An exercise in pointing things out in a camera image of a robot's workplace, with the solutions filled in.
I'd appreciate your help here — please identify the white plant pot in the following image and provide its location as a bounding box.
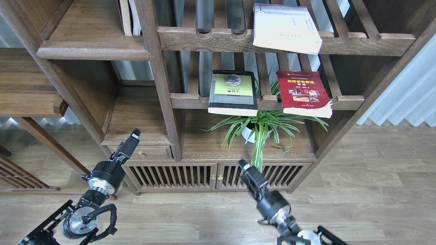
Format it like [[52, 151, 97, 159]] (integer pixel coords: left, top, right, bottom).
[[239, 118, 256, 143]]

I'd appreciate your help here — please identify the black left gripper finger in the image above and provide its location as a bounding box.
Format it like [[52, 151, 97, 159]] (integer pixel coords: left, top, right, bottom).
[[114, 128, 141, 163]]

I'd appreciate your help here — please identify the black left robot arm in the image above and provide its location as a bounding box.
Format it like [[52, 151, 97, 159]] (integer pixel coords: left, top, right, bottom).
[[20, 129, 141, 245]]

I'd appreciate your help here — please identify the red cover book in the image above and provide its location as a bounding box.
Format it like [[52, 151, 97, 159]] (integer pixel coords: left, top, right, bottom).
[[277, 70, 333, 118]]

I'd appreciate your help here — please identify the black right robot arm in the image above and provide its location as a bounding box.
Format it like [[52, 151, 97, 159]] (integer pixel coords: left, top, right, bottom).
[[238, 160, 346, 245]]

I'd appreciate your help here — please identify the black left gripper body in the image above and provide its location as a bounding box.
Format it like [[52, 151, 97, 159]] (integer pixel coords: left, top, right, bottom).
[[81, 156, 126, 191]]

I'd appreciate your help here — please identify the white window curtain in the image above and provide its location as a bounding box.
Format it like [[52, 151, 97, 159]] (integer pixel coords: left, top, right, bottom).
[[357, 36, 436, 127]]

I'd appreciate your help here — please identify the dark wooden bookshelf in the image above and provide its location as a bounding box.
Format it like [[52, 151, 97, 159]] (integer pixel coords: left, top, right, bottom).
[[1, 0, 435, 193]]

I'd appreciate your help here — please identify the beige upright book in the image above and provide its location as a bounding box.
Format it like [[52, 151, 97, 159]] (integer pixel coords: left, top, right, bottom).
[[118, 0, 133, 37]]

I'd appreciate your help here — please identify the white cover book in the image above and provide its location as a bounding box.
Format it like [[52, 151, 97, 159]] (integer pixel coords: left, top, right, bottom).
[[253, 3, 322, 55]]

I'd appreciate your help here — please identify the green spider plant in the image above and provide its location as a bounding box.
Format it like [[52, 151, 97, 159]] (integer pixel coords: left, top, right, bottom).
[[209, 77, 328, 171]]

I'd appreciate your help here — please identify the slatted wooden bench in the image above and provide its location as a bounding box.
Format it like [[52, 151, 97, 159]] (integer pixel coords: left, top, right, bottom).
[[0, 145, 61, 191]]

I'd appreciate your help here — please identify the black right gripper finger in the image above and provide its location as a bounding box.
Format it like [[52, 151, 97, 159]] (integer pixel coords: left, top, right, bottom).
[[238, 159, 268, 199]]

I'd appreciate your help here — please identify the black and yellow book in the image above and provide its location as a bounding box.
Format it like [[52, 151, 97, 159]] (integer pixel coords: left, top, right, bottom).
[[208, 69, 258, 116]]

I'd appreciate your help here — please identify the white upright book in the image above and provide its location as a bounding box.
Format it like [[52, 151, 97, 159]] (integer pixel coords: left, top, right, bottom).
[[129, 0, 142, 36]]

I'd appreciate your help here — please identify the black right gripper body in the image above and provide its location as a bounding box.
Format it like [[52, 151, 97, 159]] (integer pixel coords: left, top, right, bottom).
[[250, 187, 292, 225]]

